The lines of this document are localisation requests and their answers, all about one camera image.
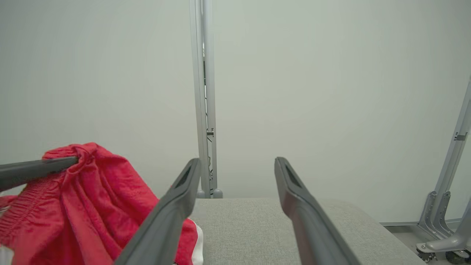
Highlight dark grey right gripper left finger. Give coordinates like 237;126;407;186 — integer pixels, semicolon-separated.
114;158;201;265

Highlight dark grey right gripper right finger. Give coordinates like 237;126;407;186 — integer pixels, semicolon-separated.
275;157;363;265

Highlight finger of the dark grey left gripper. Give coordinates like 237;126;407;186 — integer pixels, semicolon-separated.
0;156;79;192

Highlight red garment stack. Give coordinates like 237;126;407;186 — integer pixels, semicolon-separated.
0;142;205;265

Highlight grey wheeled metal stand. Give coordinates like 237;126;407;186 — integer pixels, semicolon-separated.
417;77;471;258

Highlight aluminium frame post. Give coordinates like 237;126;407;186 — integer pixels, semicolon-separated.
189;0;218;198

